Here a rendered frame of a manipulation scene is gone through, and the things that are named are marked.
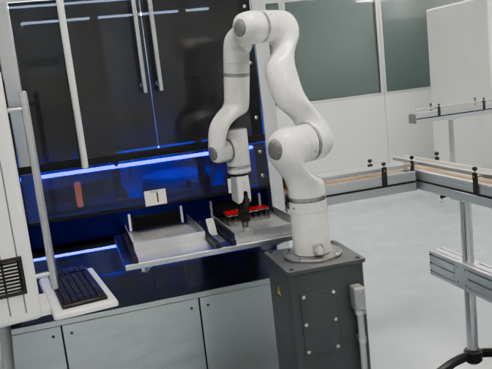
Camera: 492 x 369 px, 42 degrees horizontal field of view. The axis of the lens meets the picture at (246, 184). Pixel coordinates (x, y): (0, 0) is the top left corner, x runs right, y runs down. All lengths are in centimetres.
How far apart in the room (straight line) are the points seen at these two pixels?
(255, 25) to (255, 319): 131
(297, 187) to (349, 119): 589
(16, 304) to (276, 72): 105
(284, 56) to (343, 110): 581
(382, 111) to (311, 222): 610
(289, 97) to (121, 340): 124
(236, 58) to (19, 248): 91
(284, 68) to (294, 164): 30
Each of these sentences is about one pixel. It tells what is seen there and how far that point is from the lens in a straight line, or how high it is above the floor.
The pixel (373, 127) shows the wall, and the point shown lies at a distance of 799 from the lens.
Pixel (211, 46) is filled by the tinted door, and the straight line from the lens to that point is 256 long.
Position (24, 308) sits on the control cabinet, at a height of 85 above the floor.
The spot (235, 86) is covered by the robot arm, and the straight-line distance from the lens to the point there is 217.
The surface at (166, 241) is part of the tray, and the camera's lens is 230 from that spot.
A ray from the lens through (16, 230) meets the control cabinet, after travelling 198.
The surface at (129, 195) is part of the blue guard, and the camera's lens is 252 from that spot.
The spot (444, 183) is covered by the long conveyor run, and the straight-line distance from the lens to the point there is 289.
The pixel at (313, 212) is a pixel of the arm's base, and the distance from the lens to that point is 199.
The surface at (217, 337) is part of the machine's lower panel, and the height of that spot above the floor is 39.
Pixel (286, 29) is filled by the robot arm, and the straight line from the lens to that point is 207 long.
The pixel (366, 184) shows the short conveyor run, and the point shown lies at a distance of 293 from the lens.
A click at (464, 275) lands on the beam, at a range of 294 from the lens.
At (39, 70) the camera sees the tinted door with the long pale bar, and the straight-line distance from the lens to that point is 249.
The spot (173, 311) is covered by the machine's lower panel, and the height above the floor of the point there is 54.
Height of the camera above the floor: 146
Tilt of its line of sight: 10 degrees down
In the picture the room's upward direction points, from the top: 6 degrees counter-clockwise
